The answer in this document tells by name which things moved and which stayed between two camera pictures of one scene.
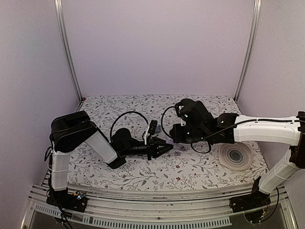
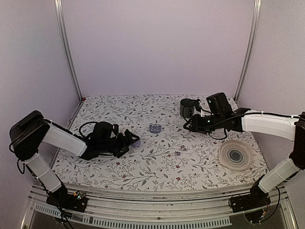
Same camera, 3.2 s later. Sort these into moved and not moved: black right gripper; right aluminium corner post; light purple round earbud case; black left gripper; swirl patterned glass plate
Moved: light purple round earbud case; black right gripper; black left gripper
Not moved: swirl patterned glass plate; right aluminium corner post
